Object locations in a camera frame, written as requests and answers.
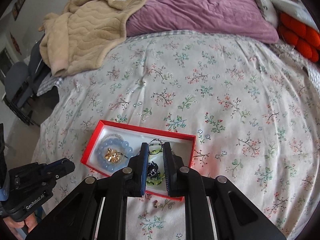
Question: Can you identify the black bead hair clip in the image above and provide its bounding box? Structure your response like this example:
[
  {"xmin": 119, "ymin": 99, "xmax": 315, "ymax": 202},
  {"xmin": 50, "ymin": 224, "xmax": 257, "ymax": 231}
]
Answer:
[{"xmin": 147, "ymin": 161, "xmax": 161, "ymax": 180}]

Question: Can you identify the blue bead bracelet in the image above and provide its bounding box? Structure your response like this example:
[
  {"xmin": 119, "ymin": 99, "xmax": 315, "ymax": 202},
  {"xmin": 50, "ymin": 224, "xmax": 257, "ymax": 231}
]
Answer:
[{"xmin": 96, "ymin": 139, "xmax": 133, "ymax": 173}]

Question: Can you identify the gold ring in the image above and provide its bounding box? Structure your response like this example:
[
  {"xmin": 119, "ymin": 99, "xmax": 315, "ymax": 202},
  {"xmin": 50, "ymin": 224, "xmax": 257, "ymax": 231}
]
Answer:
[{"xmin": 104, "ymin": 147, "xmax": 121, "ymax": 163}]

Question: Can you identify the red jewelry box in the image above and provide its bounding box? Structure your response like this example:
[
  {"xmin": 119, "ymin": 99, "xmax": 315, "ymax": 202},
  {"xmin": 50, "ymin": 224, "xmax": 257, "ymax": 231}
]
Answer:
[{"xmin": 81, "ymin": 120, "xmax": 196, "ymax": 197}]

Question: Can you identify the person's left hand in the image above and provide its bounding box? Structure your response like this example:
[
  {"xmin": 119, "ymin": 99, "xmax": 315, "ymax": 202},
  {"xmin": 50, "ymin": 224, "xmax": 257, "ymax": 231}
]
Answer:
[{"xmin": 3, "ymin": 213, "xmax": 37, "ymax": 240}]

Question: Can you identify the small gold earring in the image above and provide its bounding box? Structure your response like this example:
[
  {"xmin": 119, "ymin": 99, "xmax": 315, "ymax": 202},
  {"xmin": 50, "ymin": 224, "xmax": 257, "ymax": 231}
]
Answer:
[{"xmin": 153, "ymin": 200, "xmax": 162, "ymax": 208}]

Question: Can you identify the grey office chair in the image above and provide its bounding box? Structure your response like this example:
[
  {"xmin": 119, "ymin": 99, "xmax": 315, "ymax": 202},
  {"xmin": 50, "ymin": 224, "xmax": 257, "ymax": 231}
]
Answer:
[{"xmin": 3, "ymin": 41, "xmax": 50, "ymax": 126}]

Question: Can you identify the floral bed sheet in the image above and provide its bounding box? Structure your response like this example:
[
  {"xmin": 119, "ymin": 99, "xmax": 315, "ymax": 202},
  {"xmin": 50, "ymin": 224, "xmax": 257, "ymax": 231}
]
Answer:
[{"xmin": 33, "ymin": 31, "xmax": 319, "ymax": 239}]

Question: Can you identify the beige fleece blanket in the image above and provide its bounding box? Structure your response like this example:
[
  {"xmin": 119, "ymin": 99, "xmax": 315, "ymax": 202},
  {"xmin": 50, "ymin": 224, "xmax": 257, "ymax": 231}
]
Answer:
[{"xmin": 39, "ymin": 0, "xmax": 147, "ymax": 77}]

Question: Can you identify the purple pillow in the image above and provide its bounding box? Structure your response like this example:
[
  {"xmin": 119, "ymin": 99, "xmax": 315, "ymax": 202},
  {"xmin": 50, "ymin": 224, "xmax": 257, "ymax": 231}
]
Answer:
[{"xmin": 126, "ymin": 0, "xmax": 279, "ymax": 44}]

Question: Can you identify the orange plush toy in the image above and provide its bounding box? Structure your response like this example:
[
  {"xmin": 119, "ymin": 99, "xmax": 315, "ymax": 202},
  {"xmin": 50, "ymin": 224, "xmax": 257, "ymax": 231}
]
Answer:
[{"xmin": 277, "ymin": 12, "xmax": 320, "ymax": 63}]

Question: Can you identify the white patterned pillow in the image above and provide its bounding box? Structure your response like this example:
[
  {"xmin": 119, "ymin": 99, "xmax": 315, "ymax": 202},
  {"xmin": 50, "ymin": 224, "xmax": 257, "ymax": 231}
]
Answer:
[{"xmin": 255, "ymin": 0, "xmax": 278, "ymax": 28}]

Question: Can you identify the green braided bead bracelet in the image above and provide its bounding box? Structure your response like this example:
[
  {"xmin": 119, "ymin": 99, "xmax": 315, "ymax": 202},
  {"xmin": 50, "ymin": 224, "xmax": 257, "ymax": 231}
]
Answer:
[{"xmin": 145, "ymin": 147, "xmax": 167, "ymax": 186}]

